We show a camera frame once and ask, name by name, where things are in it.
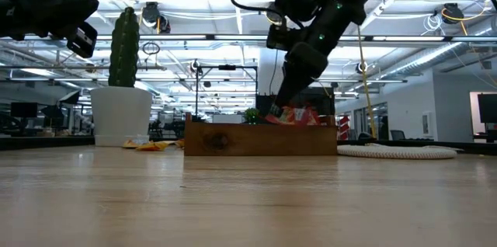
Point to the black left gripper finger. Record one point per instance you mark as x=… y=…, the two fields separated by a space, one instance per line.
x=66 y=10

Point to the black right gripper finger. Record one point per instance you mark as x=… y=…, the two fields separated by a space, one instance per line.
x=291 y=91

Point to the wooden three-compartment tray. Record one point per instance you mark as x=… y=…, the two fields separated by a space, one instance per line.
x=256 y=140

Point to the orange tea packet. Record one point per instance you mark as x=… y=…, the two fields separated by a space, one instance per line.
x=130 y=144
x=179 y=143

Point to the yellow tea packet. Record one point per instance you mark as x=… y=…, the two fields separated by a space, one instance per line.
x=152 y=146

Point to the white building pillar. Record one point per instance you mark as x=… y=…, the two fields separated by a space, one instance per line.
x=266 y=80

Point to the small green plant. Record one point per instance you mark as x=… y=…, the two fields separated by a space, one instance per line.
x=251 y=115

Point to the red white striped object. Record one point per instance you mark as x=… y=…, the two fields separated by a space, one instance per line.
x=344 y=127

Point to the green cactus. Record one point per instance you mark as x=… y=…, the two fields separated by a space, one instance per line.
x=124 y=49

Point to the black tilted monitor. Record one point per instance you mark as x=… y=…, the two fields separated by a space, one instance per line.
x=70 y=97

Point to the black desk monitor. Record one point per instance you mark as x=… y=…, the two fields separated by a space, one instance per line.
x=24 y=109

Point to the grey office chair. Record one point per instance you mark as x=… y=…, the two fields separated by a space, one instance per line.
x=398 y=134

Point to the white hexagonal plant pot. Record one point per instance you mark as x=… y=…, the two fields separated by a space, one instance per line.
x=122 y=115

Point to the round woven placemat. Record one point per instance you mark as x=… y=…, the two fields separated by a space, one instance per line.
x=396 y=153

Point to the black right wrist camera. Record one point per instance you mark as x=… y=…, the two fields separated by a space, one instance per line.
x=279 y=37

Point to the black metal stand frame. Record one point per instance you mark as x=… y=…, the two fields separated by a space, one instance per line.
x=227 y=67

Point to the silver ventilation duct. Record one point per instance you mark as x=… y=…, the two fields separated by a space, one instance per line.
x=427 y=58

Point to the black aluminium table frame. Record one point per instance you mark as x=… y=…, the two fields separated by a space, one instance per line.
x=46 y=142

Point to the black wall monitor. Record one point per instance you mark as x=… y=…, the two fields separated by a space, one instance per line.
x=488 y=108

